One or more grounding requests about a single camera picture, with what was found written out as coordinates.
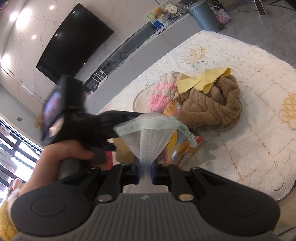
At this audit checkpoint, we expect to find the yellow cleaning cloth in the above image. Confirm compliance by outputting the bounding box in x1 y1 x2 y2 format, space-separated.
176 68 231 94

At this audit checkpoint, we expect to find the pink space heater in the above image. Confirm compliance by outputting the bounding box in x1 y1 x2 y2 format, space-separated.
253 0 268 16

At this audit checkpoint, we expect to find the brown braided plush rope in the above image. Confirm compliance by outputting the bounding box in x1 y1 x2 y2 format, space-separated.
176 74 242 132

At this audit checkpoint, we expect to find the black wall television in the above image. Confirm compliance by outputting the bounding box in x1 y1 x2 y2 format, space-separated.
36 3 114 83

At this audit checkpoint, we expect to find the teddy bear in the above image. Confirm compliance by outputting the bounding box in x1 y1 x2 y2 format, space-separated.
152 7 164 19

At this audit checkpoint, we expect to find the blue metal trash bin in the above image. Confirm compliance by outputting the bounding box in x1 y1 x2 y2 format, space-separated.
188 1 220 33

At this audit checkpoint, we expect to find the white lace tablecloth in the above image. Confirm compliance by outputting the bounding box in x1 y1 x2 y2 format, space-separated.
104 31 295 200

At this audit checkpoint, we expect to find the green picture board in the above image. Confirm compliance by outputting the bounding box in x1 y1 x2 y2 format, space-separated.
146 1 179 24

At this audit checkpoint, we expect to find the brown bear-shaped sponge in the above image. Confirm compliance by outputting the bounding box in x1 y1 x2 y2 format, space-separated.
108 138 135 165

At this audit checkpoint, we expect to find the pink white crochet toy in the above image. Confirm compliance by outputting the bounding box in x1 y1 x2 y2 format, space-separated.
147 71 182 113

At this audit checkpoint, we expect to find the clear plastic mesh bag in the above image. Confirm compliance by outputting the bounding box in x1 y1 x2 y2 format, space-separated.
113 113 197 194

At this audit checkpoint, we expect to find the person left hand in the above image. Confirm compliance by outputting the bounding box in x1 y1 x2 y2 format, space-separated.
19 140 94 196

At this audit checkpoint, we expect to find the woven pastel basket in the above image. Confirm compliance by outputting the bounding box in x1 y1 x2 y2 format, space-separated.
212 6 231 25

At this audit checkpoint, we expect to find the white wifi router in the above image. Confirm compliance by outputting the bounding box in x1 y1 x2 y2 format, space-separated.
91 66 108 87

